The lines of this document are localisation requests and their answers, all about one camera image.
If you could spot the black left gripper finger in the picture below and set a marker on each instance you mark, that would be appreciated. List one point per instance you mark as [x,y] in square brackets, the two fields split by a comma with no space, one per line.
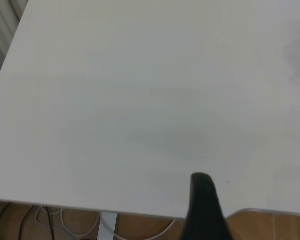
[205,212]

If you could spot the white table leg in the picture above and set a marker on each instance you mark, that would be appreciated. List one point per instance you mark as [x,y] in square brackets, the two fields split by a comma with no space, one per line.
[107,227]

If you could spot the white ribbed panel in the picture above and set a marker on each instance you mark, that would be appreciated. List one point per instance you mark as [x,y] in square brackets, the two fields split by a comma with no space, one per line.
[2,25]

